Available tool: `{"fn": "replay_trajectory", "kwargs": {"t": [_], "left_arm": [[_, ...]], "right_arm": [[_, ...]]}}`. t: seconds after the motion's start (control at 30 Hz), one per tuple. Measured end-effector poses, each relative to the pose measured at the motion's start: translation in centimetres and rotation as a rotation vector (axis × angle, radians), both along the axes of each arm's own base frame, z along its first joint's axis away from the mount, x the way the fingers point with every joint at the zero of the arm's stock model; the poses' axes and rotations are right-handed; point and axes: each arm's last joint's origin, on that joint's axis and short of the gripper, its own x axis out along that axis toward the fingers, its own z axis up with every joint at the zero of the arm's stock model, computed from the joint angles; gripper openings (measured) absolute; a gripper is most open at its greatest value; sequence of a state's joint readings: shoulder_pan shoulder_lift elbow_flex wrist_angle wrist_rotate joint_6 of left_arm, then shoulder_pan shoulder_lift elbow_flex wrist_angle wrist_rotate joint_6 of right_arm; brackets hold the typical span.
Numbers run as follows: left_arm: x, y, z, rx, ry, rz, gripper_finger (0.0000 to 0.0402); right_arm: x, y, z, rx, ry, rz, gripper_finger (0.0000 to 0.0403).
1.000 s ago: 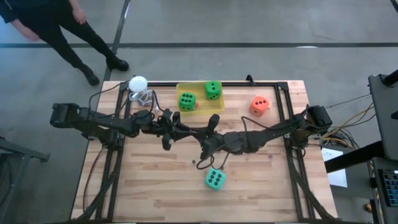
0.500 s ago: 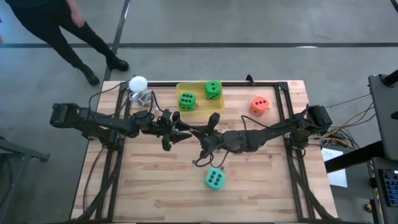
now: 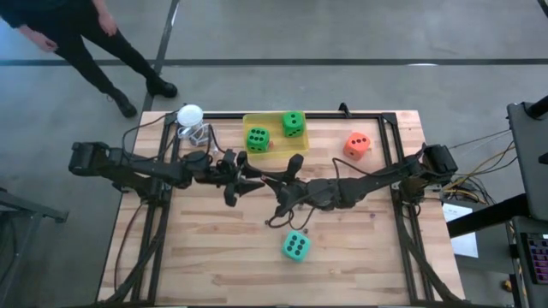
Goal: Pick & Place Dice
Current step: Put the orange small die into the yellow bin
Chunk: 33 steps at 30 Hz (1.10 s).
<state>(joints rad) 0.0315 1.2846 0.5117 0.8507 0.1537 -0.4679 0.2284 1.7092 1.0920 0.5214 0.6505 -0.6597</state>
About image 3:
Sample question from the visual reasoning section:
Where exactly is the black stand leg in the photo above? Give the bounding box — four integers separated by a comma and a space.
447, 199, 532, 239

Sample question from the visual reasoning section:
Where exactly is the dark grey laptop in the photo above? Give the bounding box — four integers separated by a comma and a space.
507, 94, 548, 222

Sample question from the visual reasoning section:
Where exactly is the yellow cable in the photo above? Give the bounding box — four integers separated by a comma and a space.
442, 140, 518, 203

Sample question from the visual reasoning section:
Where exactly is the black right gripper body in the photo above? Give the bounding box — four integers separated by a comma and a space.
294, 177, 343, 211

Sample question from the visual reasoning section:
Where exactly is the yellow translucent plastic tray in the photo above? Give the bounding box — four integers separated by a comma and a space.
241, 111, 310, 161

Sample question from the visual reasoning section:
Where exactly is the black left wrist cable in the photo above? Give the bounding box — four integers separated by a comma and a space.
204, 123, 228, 157

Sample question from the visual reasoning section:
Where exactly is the white round-topped stand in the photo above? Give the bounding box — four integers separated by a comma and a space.
176, 104, 205, 128

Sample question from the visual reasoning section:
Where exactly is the brown cable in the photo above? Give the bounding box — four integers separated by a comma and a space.
112, 200, 146, 296

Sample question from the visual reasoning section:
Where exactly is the teal foam die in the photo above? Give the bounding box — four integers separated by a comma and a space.
280, 231, 313, 264

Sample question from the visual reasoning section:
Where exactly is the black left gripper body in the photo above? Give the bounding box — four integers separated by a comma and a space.
207, 149, 243, 186

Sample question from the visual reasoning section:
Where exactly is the person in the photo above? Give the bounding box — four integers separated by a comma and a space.
0, 0, 179, 119

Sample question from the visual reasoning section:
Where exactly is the white coiled cable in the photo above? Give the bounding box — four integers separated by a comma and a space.
177, 122, 220, 157

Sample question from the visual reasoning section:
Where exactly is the green foam die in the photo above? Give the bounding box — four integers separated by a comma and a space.
245, 126, 271, 154
281, 111, 306, 139

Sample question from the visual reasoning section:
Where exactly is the thin black cable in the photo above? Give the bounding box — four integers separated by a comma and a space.
122, 110, 180, 149

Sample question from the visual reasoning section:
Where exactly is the orange foam die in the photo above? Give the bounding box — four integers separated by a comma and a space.
342, 131, 372, 162

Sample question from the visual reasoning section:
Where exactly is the black metal table frame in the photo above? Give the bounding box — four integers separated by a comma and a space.
101, 111, 464, 307

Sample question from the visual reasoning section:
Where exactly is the backlit keyboard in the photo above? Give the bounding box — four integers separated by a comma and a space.
525, 233, 548, 286

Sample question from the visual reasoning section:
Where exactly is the white paper sheet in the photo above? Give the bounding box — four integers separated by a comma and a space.
442, 202, 480, 259

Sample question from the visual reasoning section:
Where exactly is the grey metal cart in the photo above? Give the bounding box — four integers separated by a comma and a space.
0, 187, 69, 308

